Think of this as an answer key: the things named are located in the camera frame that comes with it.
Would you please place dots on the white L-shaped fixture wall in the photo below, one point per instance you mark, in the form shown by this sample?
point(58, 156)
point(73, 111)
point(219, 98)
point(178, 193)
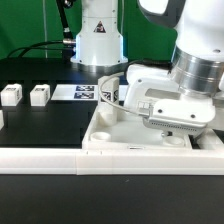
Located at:
point(208, 160)

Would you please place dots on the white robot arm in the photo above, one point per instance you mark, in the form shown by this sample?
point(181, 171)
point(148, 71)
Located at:
point(188, 32)

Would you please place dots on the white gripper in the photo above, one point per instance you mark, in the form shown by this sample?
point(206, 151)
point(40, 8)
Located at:
point(146, 85)

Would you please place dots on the white square tabletop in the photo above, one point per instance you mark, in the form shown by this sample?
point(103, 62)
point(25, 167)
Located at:
point(111, 129)

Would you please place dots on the white sheet with fiducial tags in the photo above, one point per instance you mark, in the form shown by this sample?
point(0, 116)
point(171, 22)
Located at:
point(68, 92)

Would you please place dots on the white part at left edge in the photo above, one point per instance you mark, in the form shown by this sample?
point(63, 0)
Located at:
point(1, 120)

